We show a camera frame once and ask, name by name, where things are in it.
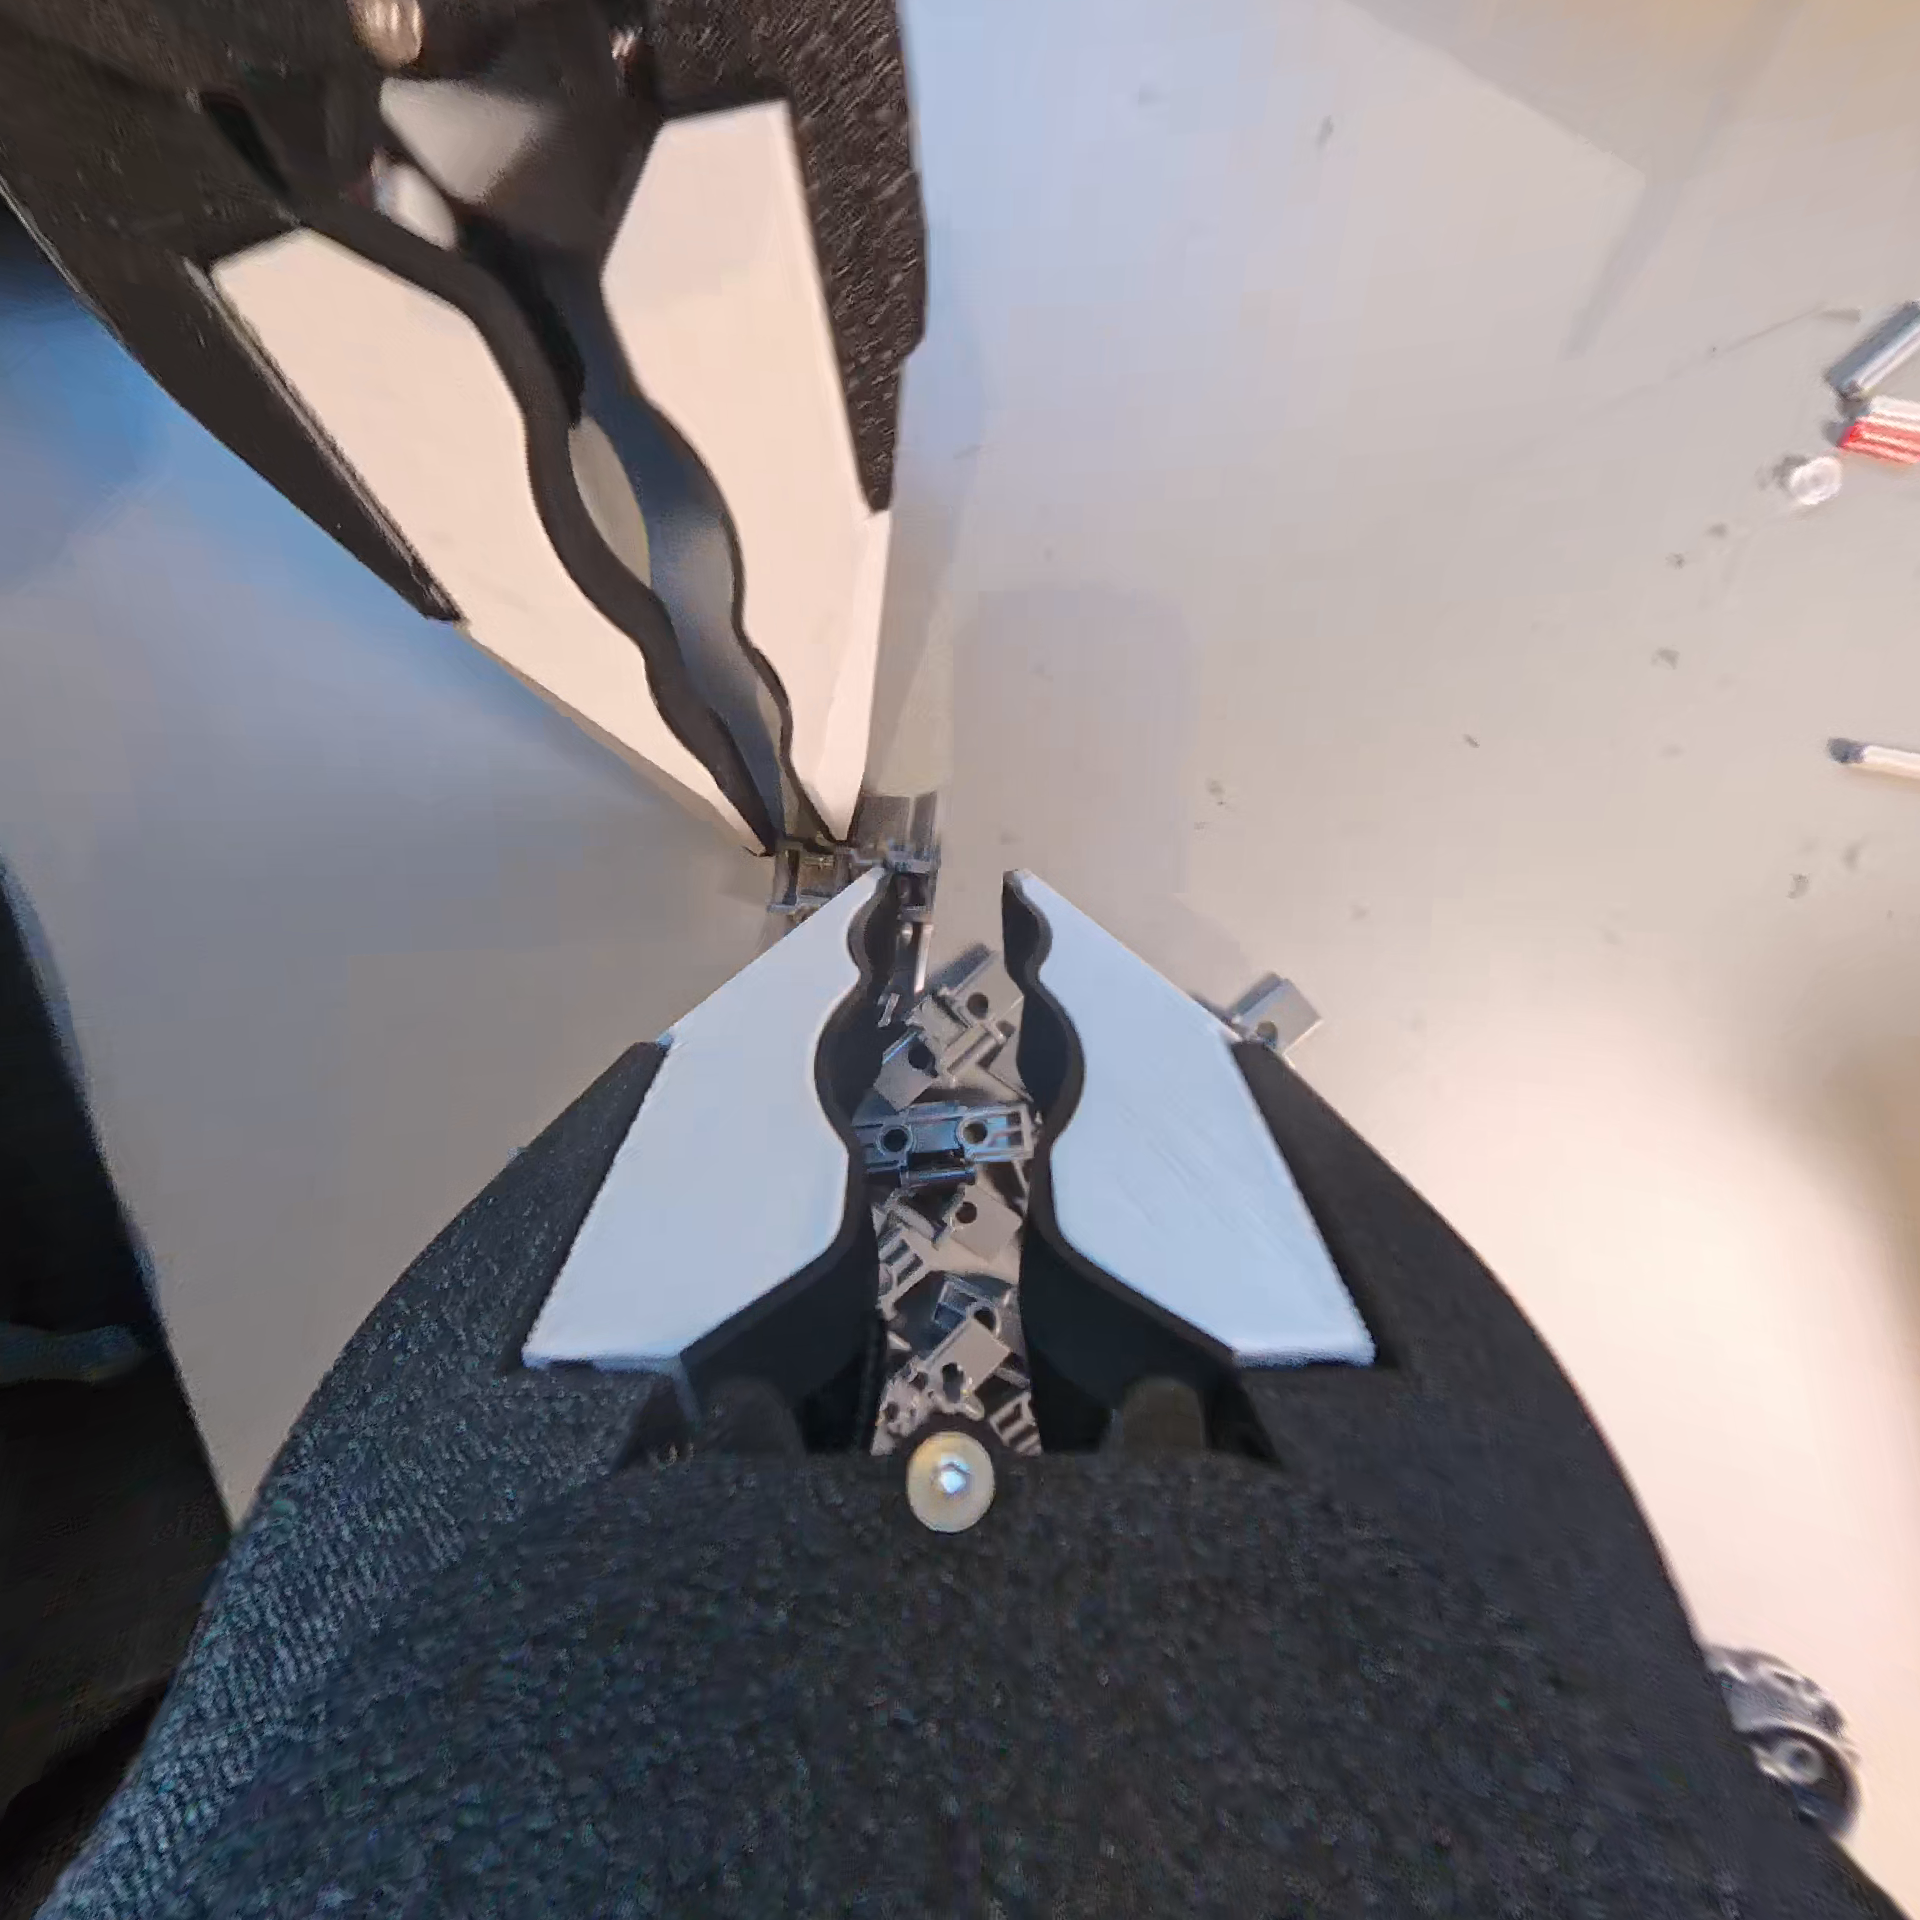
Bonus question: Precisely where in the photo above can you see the small grey track link cluster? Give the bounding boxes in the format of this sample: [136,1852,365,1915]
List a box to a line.
[856,945,1321,1457]

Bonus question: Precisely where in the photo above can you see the short grey track link chain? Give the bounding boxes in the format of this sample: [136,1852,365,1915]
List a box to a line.
[769,791,944,1038]

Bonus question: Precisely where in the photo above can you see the black toy vehicle model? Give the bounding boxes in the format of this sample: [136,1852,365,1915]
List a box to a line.
[1711,1642,1864,1834]

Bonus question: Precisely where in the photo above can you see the scatter of black red pins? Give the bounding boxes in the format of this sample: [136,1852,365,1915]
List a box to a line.
[1785,299,1920,782]

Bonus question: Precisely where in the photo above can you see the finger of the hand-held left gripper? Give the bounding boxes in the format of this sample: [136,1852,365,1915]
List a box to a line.
[209,202,788,857]
[597,99,897,845]

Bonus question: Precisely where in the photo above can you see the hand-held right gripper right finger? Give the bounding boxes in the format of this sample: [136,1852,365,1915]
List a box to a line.
[1000,871,1377,1453]

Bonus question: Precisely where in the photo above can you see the grey desk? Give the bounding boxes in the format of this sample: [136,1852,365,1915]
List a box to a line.
[0,0,1920,1801]

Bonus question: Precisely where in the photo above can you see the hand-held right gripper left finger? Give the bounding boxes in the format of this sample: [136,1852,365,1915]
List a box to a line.
[522,871,901,1453]

